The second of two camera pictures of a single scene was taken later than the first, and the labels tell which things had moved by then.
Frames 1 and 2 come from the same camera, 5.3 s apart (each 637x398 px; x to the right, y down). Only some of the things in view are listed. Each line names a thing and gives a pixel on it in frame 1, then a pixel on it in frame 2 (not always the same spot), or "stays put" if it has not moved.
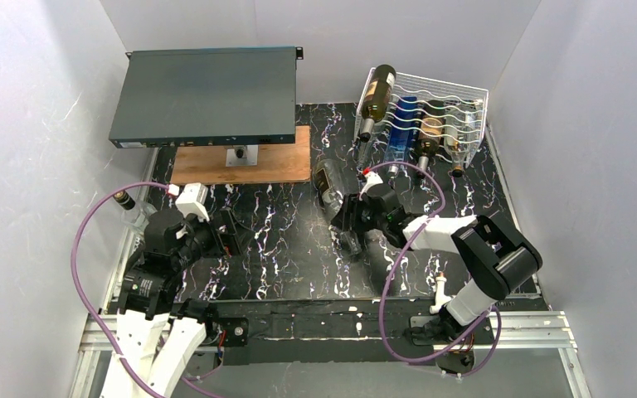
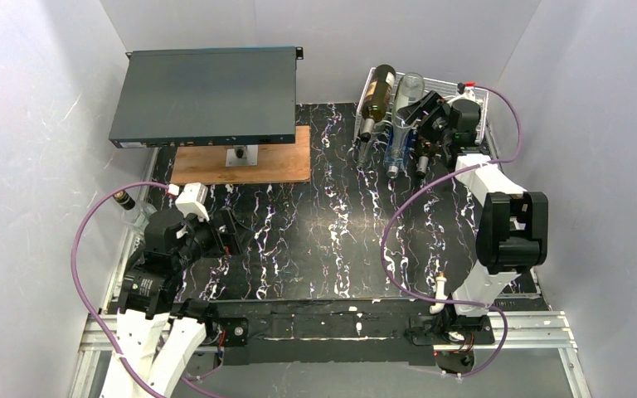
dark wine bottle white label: x=376 y=101 stays put
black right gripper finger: x=346 y=218 → x=415 y=111
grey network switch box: x=207 y=97 stays put
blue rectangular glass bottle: x=401 y=131 stays put
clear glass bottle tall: x=333 y=180 → x=410 y=87
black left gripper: x=228 y=232 stays put
